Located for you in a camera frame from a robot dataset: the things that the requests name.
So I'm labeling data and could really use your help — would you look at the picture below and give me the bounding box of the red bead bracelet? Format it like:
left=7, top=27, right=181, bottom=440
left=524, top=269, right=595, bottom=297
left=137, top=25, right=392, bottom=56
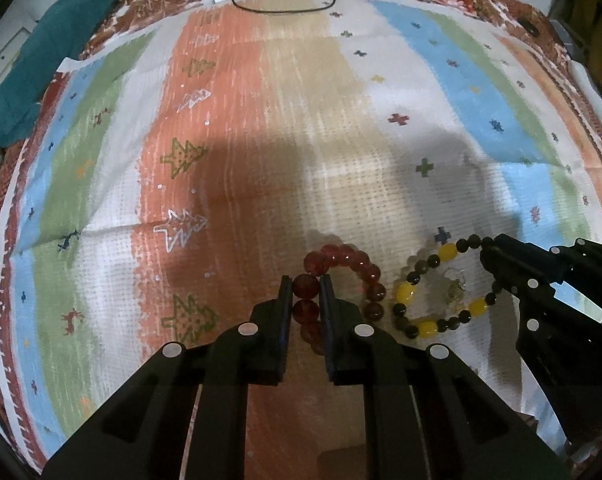
left=291, top=242, right=388, bottom=356

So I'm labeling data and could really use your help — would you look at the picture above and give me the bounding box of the yellow and black bead bracelet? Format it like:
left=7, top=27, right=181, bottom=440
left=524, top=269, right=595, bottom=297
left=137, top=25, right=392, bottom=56
left=391, top=233, right=505, bottom=340

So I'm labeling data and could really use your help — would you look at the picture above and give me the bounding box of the pale translucent bead bracelet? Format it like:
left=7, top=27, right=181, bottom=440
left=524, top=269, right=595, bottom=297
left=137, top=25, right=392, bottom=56
left=402, top=244, right=474, bottom=321

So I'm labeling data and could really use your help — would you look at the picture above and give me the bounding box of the dark wooden jewelry box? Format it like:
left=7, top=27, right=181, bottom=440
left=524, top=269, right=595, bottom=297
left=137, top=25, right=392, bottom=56
left=317, top=445, right=367, bottom=480

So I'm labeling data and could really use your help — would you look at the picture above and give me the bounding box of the white pillow at edge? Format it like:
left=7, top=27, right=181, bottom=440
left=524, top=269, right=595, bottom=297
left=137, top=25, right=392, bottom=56
left=569, top=60, right=602, bottom=125

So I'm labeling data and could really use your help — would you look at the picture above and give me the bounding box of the striped colourful bed cover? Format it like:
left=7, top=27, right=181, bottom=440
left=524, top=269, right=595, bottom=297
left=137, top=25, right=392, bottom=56
left=0, top=0, right=602, bottom=480

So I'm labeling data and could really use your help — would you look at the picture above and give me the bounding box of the small black object on bed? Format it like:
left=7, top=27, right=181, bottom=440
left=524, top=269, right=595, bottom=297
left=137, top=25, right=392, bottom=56
left=517, top=16, right=540, bottom=38

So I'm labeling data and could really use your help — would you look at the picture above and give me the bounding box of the teal cloth pillow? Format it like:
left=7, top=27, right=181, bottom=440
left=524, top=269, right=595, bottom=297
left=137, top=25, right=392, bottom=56
left=0, top=0, right=118, bottom=148

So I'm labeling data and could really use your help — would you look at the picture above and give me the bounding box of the white headboard panel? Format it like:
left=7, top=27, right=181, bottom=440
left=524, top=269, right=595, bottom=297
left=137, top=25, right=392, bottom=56
left=0, top=24, right=38, bottom=106

